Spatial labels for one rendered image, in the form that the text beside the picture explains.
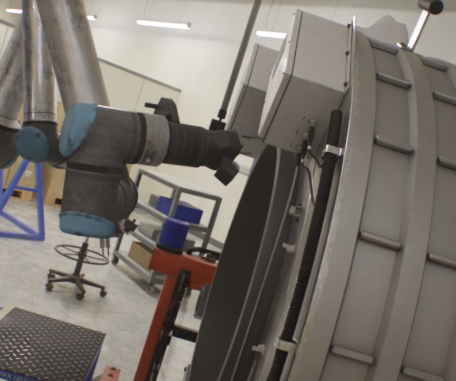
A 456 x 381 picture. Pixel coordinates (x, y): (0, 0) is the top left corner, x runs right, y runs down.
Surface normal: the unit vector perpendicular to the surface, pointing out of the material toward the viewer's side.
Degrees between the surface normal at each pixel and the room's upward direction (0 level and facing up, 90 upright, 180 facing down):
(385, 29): 59
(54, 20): 96
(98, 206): 84
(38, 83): 78
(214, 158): 133
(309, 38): 43
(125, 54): 90
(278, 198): 50
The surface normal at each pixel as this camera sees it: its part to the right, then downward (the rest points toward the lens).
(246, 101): -0.22, 0.83
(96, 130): 0.47, 0.08
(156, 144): 0.42, 0.33
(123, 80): 0.64, 0.26
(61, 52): -0.30, 0.11
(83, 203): 0.01, 0.07
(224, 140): 0.11, -0.57
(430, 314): 0.13, -0.18
